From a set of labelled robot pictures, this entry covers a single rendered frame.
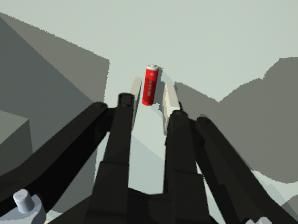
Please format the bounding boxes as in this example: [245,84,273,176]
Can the red aa battery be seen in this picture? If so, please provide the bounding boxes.
[142,64,159,106]

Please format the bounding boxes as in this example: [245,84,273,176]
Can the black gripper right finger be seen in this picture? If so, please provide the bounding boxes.
[162,82,298,224]

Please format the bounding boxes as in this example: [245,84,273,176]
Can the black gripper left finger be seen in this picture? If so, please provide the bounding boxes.
[0,77,142,224]

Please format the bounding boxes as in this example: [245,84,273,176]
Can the grey drawer front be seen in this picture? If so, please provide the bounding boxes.
[0,110,33,176]

